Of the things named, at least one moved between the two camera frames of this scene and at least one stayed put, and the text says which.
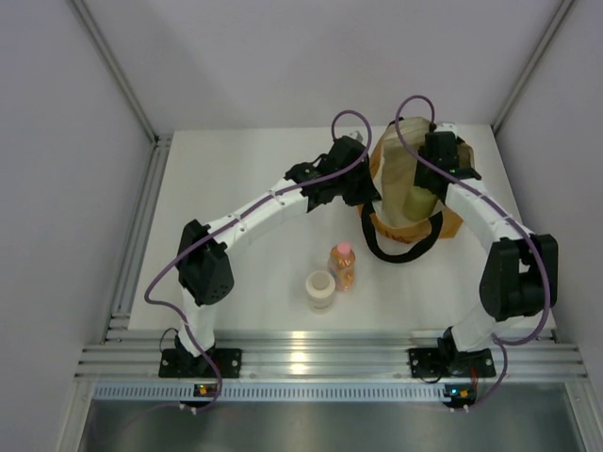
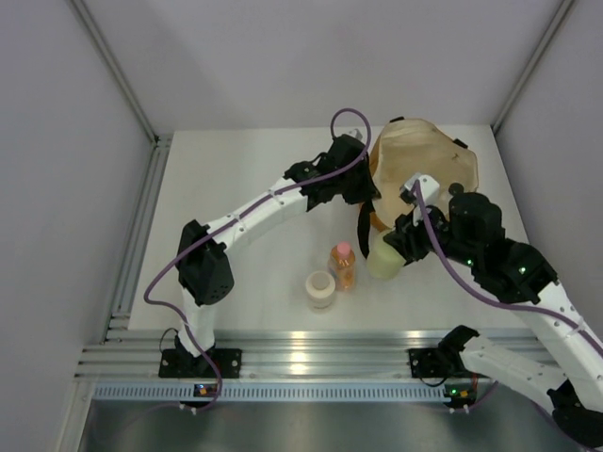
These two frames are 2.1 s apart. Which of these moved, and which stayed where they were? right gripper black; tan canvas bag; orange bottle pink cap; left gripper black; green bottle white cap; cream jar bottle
Moved: right gripper black; green bottle white cap
Stayed: left gripper black; orange bottle pink cap; tan canvas bag; cream jar bottle
